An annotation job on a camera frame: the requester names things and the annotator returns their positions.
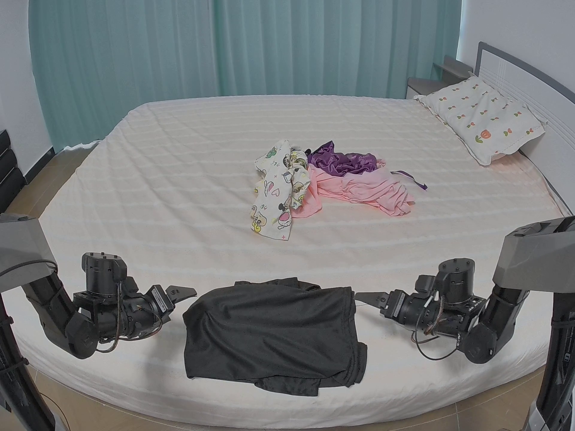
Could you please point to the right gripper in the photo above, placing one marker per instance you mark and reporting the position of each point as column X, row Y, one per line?
column 404, row 308

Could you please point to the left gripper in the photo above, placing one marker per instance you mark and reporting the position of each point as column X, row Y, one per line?
column 155, row 305

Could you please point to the black T-shirt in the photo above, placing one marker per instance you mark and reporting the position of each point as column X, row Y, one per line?
column 269, row 335

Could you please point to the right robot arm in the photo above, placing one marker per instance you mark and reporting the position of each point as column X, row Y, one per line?
column 516, row 263

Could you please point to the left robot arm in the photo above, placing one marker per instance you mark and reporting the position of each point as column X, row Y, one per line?
column 49, row 303

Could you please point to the pink garment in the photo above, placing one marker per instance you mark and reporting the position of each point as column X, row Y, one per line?
column 359, row 191

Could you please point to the white printed garment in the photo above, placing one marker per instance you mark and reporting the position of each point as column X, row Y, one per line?
column 269, row 204

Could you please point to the purple garment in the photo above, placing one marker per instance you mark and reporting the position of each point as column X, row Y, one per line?
column 337, row 160

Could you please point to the white printed pillow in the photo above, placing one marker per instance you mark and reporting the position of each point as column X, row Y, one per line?
column 480, row 115

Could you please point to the grey bedside table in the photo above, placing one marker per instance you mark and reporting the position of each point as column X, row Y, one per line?
column 420, row 88

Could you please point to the blue-green curtain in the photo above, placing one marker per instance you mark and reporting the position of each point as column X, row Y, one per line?
column 224, row 38

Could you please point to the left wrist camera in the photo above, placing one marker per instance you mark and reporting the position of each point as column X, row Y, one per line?
column 131, row 286

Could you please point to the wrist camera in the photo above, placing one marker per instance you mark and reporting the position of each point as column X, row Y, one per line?
column 131, row 286
column 424, row 284

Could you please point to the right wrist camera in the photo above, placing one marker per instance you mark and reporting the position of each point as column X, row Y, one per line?
column 424, row 284

